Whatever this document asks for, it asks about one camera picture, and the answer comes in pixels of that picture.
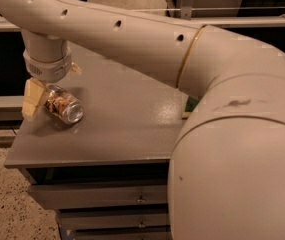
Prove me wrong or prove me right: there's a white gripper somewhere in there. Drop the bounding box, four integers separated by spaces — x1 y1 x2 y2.
22 47 82 120

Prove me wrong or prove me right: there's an orange soda can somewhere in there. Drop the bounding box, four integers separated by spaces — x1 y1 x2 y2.
45 85 84 125

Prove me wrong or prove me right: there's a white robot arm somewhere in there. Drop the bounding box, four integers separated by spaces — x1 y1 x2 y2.
0 0 285 240

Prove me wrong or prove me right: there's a grey drawer cabinet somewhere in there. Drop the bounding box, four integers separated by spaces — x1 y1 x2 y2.
4 42 190 240

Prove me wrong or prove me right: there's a top grey drawer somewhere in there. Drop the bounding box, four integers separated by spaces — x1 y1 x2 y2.
29 180 167 210

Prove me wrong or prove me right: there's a grey drawer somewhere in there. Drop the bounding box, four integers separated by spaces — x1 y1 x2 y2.
58 207 169 230
29 180 167 210
74 227 173 240

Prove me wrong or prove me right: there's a green and yellow sponge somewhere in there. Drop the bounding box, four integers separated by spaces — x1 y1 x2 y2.
182 97 199 120

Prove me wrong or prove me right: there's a middle grey drawer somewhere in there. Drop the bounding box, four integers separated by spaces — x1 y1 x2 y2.
58 207 169 230

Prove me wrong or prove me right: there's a bottom grey drawer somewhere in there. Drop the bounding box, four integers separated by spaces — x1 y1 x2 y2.
74 227 173 240

